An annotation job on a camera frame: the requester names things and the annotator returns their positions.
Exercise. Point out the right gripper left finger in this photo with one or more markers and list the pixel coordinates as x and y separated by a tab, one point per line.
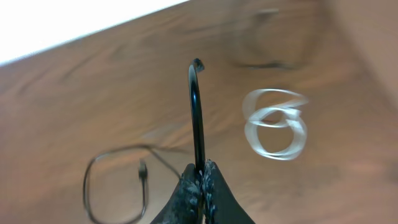
185	203

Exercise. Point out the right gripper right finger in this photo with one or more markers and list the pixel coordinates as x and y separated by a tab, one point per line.
221	207

